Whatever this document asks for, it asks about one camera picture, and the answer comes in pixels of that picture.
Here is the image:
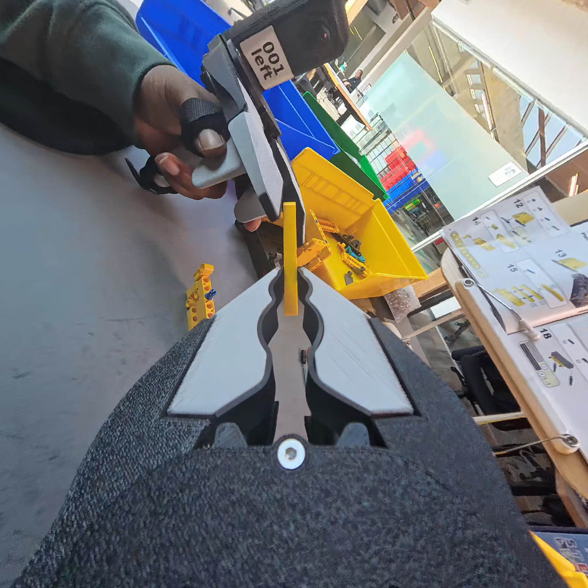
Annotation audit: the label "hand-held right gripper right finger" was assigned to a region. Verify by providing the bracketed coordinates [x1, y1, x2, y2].
[299, 266, 415, 419]

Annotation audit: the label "plain yellow lego beam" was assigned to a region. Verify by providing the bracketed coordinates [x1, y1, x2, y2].
[282, 201, 300, 318]

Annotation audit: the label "large lego instruction sheet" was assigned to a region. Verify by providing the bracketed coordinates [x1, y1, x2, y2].
[441, 186, 588, 455]

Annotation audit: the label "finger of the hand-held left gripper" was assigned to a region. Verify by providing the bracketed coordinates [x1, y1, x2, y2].
[250, 89, 307, 246]
[228, 110, 283, 222]

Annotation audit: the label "blue plastic storage bin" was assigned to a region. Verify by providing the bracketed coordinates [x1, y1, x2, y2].
[135, 0, 341, 161]

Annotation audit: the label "metal spring clip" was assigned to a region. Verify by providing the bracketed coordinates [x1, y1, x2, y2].
[494, 434, 580, 455]
[462, 277, 540, 341]

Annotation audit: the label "stack of blue crates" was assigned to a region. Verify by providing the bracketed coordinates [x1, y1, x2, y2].
[385, 170, 432, 213]

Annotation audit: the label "white book stand with stickers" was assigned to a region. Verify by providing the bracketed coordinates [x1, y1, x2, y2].
[440, 248, 588, 529]

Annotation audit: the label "green plastic storage bin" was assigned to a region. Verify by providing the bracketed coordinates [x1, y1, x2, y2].
[302, 91, 389, 201]

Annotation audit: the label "black chair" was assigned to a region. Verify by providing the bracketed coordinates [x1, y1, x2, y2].
[452, 345, 522, 416]

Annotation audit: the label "wooden work table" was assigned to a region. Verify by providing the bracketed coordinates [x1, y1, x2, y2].
[317, 62, 374, 131]

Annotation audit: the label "assorted lego parts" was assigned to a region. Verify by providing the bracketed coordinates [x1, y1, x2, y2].
[337, 232, 373, 283]

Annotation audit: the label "yellow lego beam blue pins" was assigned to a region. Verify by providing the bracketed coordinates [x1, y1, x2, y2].
[185, 263, 217, 332]

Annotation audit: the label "printed lego set box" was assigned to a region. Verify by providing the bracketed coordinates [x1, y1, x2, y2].
[535, 533, 588, 579]

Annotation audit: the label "person's left forearm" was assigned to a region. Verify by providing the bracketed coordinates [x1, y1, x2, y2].
[0, 0, 182, 154]

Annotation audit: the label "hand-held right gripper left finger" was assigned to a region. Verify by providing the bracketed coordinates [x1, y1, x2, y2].
[167, 268, 283, 420]

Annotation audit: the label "clear bag of small parts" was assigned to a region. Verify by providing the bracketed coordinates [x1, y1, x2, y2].
[385, 285, 422, 323]

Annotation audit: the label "person's left hand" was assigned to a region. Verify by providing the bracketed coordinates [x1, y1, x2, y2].
[133, 64, 229, 200]

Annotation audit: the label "yellow plastic storage bin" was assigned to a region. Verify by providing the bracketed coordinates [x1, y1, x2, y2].
[289, 147, 429, 300]
[530, 532, 588, 588]

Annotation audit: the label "stack of red crates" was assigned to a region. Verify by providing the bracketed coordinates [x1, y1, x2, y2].
[383, 146, 416, 189]

